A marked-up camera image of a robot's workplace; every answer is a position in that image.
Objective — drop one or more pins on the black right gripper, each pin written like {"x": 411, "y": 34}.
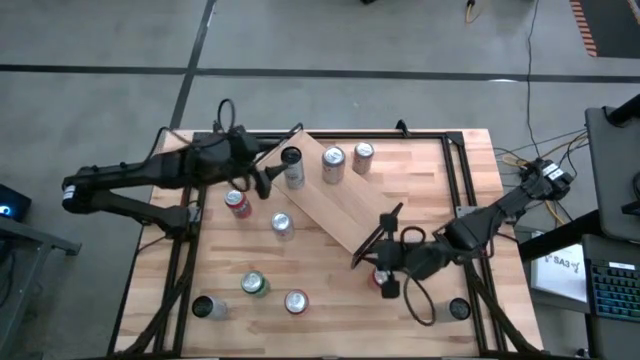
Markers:
{"x": 395, "y": 255}

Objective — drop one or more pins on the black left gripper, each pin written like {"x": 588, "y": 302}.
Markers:
{"x": 247, "y": 155}

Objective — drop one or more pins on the white blue Celsius can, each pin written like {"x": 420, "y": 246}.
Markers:
{"x": 294, "y": 172}

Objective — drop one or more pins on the silver Diet Coke can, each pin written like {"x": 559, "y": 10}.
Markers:
{"x": 282, "y": 224}
{"x": 363, "y": 156}
{"x": 333, "y": 165}

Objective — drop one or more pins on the red Fanta can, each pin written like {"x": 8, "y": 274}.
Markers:
{"x": 238, "y": 204}
{"x": 376, "y": 280}
{"x": 296, "y": 302}

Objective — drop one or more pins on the green Sprite can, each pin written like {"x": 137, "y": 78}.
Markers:
{"x": 254, "y": 283}

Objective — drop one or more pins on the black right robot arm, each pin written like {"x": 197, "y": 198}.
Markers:
{"x": 480, "y": 227}

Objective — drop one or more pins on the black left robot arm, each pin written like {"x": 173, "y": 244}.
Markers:
{"x": 150, "y": 167}

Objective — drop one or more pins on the tall can black lid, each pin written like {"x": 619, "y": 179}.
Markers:
{"x": 205, "y": 307}
{"x": 459, "y": 309}

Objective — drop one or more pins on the black desk support bar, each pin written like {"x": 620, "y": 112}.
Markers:
{"x": 555, "y": 240}

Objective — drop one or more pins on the white paper sign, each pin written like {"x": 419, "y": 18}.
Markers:
{"x": 560, "y": 272}

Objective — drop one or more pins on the black backlit keyboard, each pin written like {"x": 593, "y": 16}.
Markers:
{"x": 615, "y": 292}

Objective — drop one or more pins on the grey metal stand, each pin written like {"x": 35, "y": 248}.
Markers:
{"x": 30, "y": 235}

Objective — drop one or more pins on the grey side desk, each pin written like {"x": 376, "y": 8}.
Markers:
{"x": 612, "y": 175}

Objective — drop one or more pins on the black box blue light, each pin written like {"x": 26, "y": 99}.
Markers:
{"x": 12, "y": 202}

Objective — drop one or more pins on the orange striped floor mat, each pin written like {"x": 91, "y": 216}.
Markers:
{"x": 610, "y": 25}

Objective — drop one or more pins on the black metal table frame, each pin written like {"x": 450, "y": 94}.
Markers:
{"x": 350, "y": 135}

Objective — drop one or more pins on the grey metal base plate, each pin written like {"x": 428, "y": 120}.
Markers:
{"x": 467, "y": 211}

